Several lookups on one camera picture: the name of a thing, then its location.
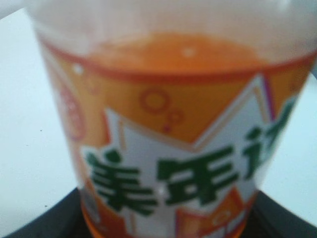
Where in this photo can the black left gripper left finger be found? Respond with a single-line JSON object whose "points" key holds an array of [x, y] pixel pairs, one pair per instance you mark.
{"points": [[57, 222]]}

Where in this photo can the orange soda bottle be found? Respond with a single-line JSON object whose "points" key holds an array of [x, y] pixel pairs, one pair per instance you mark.
{"points": [[173, 109]]}

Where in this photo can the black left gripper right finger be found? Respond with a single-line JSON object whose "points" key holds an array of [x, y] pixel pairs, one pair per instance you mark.
{"points": [[268, 219]]}

